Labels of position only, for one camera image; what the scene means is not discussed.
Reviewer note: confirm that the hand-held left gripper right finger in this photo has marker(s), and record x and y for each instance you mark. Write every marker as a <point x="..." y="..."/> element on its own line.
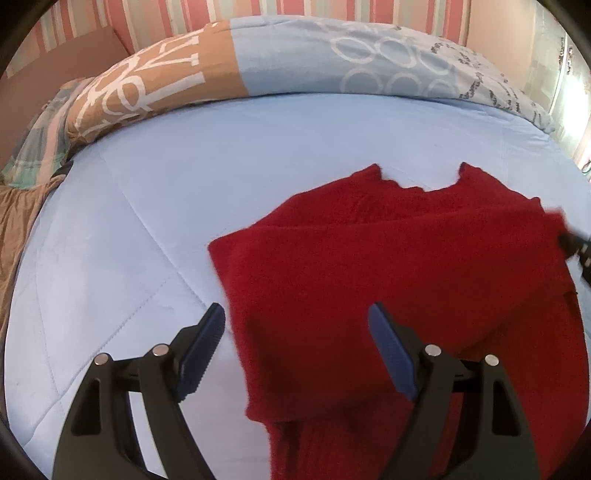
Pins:
<point x="392" y="350"/>

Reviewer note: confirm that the pink headboard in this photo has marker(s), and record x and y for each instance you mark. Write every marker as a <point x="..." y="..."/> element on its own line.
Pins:
<point x="46" y="69"/>

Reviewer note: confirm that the white wardrobe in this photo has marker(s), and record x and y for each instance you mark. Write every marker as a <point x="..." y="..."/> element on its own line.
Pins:
<point x="568" y="92"/>

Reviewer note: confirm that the rolled patterned quilt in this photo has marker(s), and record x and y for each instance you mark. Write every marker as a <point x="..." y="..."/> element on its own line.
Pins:
<point x="286" y="60"/>

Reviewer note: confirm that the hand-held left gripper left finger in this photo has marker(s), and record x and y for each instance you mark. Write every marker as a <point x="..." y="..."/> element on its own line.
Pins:
<point x="203" y="346"/>

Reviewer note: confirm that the light blue bed blanket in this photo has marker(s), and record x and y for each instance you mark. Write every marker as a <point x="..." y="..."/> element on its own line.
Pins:
<point x="184" y="184"/>

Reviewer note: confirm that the plaid pillow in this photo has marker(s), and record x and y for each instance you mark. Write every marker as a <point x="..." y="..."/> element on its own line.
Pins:
<point x="41" y="138"/>

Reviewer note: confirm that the brown cloth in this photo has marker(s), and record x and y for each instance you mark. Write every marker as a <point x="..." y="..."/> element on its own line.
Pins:
<point x="14" y="217"/>

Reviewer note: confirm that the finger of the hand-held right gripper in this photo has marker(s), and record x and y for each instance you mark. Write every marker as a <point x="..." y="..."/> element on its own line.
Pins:
<point x="577" y="249"/>

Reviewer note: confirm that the red knit sweater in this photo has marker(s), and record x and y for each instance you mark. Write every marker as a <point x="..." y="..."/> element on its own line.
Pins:
<point x="346" y="258"/>

